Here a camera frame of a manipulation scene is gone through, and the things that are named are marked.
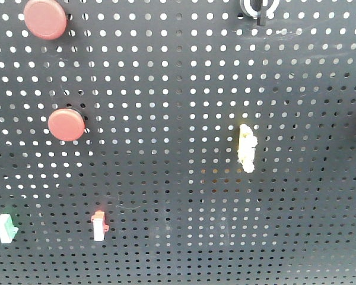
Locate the white green rocker switch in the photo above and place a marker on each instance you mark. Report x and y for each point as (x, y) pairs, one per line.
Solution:
(7, 229)

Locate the lower red push button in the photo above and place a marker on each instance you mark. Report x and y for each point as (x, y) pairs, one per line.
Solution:
(66, 124)

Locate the red push button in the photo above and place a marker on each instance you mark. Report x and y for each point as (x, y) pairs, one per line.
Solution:
(45, 19)
(66, 124)

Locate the upper red push button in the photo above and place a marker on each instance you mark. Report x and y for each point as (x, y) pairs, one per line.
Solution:
(45, 19)

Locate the yellow toggle switch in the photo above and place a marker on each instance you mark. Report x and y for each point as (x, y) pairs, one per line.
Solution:
(246, 148)

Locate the white red rocker switch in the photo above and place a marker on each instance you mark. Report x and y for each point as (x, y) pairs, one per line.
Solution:
(99, 225)

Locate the black perforated pegboard panel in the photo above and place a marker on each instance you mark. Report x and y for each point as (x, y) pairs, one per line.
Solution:
(163, 87)

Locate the black rotary knob with ring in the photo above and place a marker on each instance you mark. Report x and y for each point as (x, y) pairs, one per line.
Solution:
(259, 9)

